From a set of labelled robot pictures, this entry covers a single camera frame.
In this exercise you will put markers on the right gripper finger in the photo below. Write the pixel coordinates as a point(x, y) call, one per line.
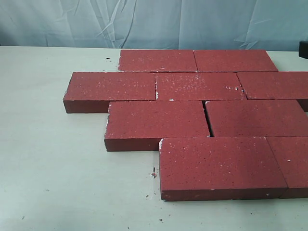
point(303, 49)

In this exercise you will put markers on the second row red brick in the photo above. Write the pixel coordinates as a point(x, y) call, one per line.
point(181, 86)

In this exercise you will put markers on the right row red brick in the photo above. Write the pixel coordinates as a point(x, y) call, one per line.
point(276, 86)

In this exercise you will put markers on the pale blue backdrop cloth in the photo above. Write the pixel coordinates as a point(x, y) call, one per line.
point(273, 25)

